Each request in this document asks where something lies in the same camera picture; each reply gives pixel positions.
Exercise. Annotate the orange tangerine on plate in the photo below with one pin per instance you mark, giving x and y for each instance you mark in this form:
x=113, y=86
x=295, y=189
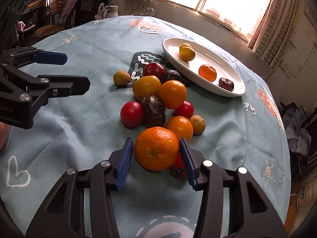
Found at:
x=207, y=72

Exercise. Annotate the dark red plum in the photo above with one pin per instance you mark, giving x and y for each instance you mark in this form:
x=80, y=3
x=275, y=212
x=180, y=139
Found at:
x=154, y=69

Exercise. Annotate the red tomato left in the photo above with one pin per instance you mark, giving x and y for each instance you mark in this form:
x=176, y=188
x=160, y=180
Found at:
x=131, y=114

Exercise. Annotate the dark brown passion fruit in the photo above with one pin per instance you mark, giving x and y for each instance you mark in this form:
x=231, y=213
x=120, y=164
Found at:
x=226, y=84

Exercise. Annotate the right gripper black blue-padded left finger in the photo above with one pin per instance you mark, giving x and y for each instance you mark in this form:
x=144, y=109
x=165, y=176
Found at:
x=61, y=214

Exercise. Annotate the red cherry tomato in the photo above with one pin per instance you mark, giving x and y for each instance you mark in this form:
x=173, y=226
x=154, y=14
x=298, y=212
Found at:
x=185, y=110

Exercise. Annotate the smooth orange in pile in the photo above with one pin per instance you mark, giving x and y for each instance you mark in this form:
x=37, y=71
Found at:
x=172, y=94

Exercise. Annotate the red tomato near gripper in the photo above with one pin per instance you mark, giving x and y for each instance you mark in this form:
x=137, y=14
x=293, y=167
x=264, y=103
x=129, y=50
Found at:
x=177, y=170

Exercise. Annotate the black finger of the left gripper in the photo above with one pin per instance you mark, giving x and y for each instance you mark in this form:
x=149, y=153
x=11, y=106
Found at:
x=65, y=85

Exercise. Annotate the person's left hand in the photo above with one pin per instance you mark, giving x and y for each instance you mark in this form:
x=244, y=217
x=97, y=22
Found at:
x=3, y=134

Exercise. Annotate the yellow-orange citrus fruit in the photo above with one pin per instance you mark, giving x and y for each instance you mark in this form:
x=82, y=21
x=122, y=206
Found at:
x=148, y=85

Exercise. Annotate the small greenish-yellow lime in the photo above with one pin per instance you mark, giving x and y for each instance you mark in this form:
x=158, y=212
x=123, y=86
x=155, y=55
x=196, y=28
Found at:
x=121, y=78

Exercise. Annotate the dark striped passion fruit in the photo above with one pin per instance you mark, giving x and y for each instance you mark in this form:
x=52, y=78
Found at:
x=153, y=111

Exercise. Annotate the small yellow-brown lime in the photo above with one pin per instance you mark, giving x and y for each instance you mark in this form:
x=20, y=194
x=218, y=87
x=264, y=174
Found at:
x=198, y=124

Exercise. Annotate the wrinkled dark passion fruit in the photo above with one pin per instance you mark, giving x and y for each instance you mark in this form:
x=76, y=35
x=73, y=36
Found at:
x=170, y=75

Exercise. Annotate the small yellow-green lime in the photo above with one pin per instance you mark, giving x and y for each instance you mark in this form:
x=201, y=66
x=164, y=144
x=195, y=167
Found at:
x=187, y=54

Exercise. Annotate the small yellow fruit on plate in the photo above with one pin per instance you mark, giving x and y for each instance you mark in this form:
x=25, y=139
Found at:
x=185, y=45

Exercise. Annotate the pile of grey clothes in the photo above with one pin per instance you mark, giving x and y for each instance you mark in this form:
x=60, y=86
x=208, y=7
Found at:
x=298, y=138

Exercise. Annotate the white ceramic jug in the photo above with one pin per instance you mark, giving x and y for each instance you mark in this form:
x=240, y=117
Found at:
x=108, y=11

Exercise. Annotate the white oval plate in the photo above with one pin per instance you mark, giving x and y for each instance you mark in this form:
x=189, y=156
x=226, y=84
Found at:
x=203, y=56

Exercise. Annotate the large textured orange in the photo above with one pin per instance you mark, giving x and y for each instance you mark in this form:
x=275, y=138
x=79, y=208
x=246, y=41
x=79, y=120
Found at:
x=156, y=148

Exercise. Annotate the right checkered curtain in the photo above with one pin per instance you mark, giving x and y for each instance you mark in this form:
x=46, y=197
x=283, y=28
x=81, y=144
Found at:
x=274, y=31

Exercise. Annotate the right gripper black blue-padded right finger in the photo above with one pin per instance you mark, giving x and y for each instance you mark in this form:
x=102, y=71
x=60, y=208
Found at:
x=251, y=214

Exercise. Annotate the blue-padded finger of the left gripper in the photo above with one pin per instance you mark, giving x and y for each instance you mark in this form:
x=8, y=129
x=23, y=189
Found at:
x=45, y=57

